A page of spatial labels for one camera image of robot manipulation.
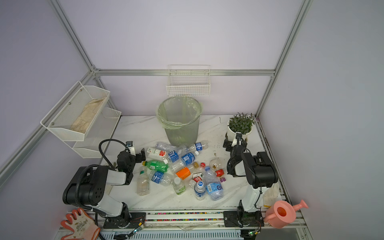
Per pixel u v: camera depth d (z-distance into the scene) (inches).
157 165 34.8
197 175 33.5
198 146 37.9
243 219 26.5
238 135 32.2
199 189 27.9
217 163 35.6
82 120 30.2
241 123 36.2
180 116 40.7
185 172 33.3
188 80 37.5
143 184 33.5
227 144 34.4
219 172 33.9
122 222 26.7
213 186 31.5
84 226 28.1
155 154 35.8
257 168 19.9
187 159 35.3
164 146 38.1
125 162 28.3
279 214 26.0
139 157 33.7
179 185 33.5
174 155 34.5
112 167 27.2
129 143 32.0
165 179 33.2
